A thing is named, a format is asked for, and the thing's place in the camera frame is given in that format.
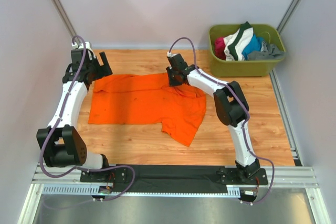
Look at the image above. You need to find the orange t shirt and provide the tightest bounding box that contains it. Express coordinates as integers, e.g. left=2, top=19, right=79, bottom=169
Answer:
left=88, top=73, right=206, bottom=147

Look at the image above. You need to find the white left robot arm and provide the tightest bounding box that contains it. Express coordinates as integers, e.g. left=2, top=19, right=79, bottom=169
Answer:
left=36, top=46, right=112, bottom=183

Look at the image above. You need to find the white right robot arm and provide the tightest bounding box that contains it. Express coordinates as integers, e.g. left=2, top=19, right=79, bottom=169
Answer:
left=166, top=52, right=262, bottom=184

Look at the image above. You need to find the magenta shirt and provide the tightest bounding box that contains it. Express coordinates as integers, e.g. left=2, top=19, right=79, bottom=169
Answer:
left=214, top=37, right=226, bottom=60

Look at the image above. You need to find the white and green shirt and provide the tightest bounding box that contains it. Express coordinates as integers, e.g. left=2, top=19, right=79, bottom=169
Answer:
left=223, top=22, right=254, bottom=61

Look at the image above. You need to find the blue shirt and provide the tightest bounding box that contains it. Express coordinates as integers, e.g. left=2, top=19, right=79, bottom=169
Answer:
left=242, top=34, right=264, bottom=60

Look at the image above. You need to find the grey shirt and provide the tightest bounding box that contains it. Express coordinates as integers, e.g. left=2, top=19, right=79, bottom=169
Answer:
left=247, top=44, right=286, bottom=61

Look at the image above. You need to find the olive green plastic bin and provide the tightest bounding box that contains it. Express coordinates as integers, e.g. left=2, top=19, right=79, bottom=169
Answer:
left=208, top=24, right=286, bottom=77

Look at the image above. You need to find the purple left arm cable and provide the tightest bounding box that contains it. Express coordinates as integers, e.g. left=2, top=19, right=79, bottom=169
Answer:
left=38, top=35, right=137, bottom=202

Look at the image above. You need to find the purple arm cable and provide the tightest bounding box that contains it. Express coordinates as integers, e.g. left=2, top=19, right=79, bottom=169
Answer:
left=167, top=37, right=276, bottom=205
left=38, top=35, right=137, bottom=202

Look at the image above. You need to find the left aluminium corner post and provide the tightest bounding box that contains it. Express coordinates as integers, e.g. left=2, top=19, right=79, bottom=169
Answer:
left=51, top=0, right=77, bottom=38

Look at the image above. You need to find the aluminium corner post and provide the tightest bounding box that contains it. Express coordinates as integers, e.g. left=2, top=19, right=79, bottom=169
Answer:
left=51, top=0, right=77, bottom=38
left=277, top=0, right=317, bottom=33

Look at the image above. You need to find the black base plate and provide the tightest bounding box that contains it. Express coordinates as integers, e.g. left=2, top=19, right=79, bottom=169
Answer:
left=80, top=164, right=271, bottom=194

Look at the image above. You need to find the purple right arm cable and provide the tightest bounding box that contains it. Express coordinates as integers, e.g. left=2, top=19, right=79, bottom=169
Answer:
left=167, top=37, right=276, bottom=205

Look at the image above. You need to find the aluminium front rail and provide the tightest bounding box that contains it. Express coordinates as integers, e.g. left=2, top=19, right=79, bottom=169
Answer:
left=31, top=165, right=319, bottom=188

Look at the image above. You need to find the slotted cable duct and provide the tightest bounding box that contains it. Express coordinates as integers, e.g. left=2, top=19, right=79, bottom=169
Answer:
left=42, top=184, right=240, bottom=198

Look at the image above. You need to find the right aluminium corner post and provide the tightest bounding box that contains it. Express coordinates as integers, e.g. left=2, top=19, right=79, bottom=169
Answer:
left=277, top=0, right=317, bottom=33

